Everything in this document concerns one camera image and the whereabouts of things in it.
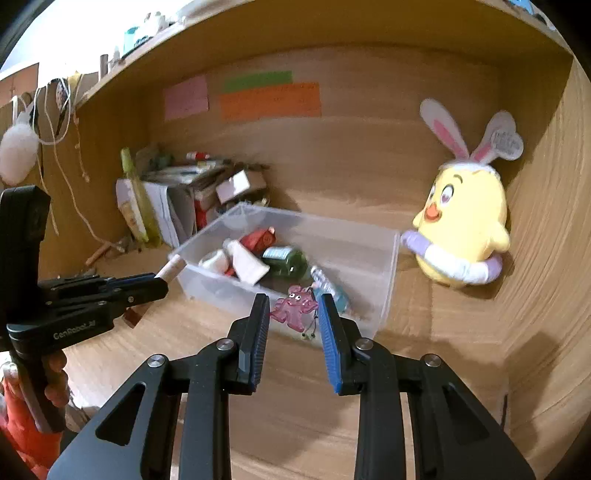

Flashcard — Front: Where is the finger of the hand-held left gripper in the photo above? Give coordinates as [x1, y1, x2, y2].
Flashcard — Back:
[39, 272, 158, 298]
[44, 278, 169, 320]

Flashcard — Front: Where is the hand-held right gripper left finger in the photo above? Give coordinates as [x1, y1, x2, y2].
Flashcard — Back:
[46, 293, 271, 480]

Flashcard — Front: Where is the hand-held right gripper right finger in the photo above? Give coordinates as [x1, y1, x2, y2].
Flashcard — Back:
[318, 293, 536, 480]

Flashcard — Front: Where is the pink translucent charm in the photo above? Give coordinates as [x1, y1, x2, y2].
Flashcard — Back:
[269, 285, 319, 340]

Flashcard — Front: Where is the pink lip gloss tube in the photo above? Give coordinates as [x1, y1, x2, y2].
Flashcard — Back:
[154, 256, 186, 281]

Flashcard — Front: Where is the pink squeeze tube white cap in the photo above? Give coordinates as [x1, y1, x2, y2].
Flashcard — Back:
[223, 237, 271, 284]

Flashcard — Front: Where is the dark green spray bottle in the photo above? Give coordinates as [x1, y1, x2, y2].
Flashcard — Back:
[262, 246, 310, 278]

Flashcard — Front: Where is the clear plastic bin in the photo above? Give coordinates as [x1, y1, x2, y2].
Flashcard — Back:
[168, 202, 400, 340]

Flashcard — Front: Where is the red foil packet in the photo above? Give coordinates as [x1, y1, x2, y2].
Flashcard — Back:
[240, 226, 278, 252]

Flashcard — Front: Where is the person's left hand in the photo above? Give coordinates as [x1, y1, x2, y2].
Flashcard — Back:
[44, 353, 70, 409]

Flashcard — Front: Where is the short wooden stick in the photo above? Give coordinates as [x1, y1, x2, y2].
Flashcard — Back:
[85, 244, 112, 266]

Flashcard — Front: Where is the yellow-green spray bottle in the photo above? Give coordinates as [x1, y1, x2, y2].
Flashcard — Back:
[121, 148, 162, 245]

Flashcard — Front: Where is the white folded paper leaflet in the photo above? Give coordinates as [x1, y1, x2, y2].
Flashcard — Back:
[115, 178, 195, 247]

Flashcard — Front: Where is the white fluffy pompom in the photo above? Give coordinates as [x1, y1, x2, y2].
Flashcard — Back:
[0, 113, 38, 183]

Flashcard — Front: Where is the red box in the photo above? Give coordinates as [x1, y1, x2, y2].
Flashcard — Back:
[194, 198, 218, 232]

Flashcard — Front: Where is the small white box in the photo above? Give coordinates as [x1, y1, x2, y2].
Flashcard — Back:
[216, 168, 269, 205]

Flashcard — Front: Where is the yellow chick plush toy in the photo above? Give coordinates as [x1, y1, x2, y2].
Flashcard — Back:
[400, 97, 525, 289]

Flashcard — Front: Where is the pink paper note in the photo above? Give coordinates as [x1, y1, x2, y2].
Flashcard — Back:
[164, 75, 209, 121]

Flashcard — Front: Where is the orange paper note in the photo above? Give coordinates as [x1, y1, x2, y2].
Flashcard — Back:
[219, 82, 321, 121]

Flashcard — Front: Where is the green paper note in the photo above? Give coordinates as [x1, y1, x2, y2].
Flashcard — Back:
[224, 70, 294, 93]

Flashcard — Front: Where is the wooden shelf board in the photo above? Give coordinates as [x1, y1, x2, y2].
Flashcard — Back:
[74, 0, 573, 112]

